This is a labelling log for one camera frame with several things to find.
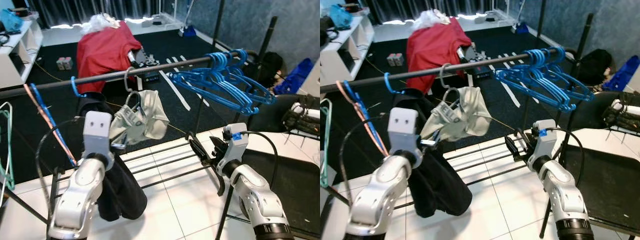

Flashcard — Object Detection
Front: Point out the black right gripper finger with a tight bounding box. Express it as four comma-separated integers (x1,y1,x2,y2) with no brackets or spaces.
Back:
209,136,226,157
504,134,523,162
521,130,538,151
188,132,211,167

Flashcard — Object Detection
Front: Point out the black garment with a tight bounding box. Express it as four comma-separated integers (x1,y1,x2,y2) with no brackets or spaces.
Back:
75,92,149,222
392,89,473,218

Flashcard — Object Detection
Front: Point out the grey hanger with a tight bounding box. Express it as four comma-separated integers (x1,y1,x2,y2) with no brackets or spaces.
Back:
439,63,463,108
123,66,146,112

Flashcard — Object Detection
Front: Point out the green hanger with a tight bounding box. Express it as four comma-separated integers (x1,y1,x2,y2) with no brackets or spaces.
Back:
0,101,17,193
320,98,334,189

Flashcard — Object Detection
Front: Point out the pink hanger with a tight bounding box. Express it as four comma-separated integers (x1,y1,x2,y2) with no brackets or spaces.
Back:
22,83,78,168
336,80,390,158

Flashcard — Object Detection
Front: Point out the pale grey garment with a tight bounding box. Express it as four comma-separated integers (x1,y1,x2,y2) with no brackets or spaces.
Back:
420,86,493,142
108,90,171,147

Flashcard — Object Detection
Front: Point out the black floor mat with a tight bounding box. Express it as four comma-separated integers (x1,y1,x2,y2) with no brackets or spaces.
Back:
552,145,640,236
227,149,321,236

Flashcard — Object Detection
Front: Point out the black mesh basket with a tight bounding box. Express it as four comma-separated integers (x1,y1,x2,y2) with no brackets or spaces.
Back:
281,102,321,137
602,97,640,132

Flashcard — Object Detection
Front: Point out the black backpack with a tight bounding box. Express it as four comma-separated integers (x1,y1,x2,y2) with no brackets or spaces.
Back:
576,48,613,86
255,51,284,90

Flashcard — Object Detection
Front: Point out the blue fabric bag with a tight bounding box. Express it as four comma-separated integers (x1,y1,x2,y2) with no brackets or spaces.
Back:
273,58,315,96
602,55,640,92

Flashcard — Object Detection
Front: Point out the black stand pole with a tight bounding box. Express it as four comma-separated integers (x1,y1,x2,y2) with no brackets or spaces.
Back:
536,0,548,49
211,0,227,49

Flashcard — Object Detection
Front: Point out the red cloth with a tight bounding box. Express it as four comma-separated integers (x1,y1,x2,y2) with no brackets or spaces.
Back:
406,17,473,93
76,21,143,94

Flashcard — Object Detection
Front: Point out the white cloth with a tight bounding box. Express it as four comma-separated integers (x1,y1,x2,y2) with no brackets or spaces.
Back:
412,10,453,32
81,13,122,35

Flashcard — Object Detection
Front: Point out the white shelf unit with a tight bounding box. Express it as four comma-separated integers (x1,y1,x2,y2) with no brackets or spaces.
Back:
0,17,44,91
320,14,376,87

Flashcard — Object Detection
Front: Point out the dark striped curtain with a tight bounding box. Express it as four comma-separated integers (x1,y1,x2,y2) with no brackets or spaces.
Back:
360,0,493,23
27,0,168,28

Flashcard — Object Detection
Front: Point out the light blue bag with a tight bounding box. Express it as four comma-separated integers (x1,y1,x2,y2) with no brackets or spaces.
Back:
330,4,353,28
0,8,24,32

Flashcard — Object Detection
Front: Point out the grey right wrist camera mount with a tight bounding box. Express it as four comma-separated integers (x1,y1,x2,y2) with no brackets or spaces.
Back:
526,119,559,172
217,123,250,175

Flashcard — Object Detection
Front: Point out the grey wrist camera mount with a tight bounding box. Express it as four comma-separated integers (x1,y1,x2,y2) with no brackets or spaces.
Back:
82,111,114,157
217,123,250,175
387,106,422,156
526,119,559,172

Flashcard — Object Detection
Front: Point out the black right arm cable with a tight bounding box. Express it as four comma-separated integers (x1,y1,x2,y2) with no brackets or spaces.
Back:
549,127,587,176
239,130,280,193

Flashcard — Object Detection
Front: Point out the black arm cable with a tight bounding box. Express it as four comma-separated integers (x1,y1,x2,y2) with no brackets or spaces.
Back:
35,116,86,206
549,127,587,176
239,130,280,193
338,114,391,206

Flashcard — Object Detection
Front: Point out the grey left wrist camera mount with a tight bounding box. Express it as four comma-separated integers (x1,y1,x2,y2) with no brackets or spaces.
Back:
82,111,114,157
387,106,422,156

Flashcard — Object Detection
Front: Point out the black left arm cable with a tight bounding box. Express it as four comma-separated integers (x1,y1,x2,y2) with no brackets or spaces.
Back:
338,114,391,206
35,116,86,206

